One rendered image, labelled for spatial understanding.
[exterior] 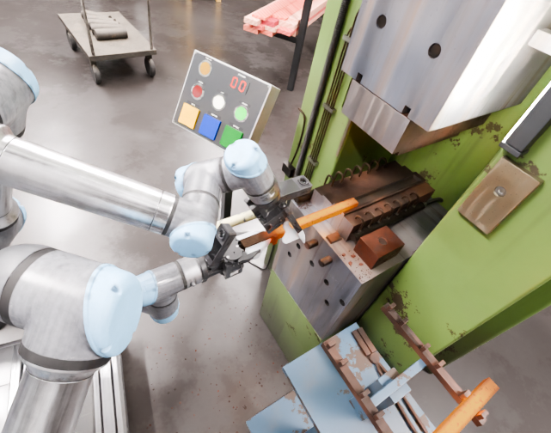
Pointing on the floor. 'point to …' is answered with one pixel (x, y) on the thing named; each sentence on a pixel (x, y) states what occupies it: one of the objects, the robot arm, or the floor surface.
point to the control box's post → (225, 205)
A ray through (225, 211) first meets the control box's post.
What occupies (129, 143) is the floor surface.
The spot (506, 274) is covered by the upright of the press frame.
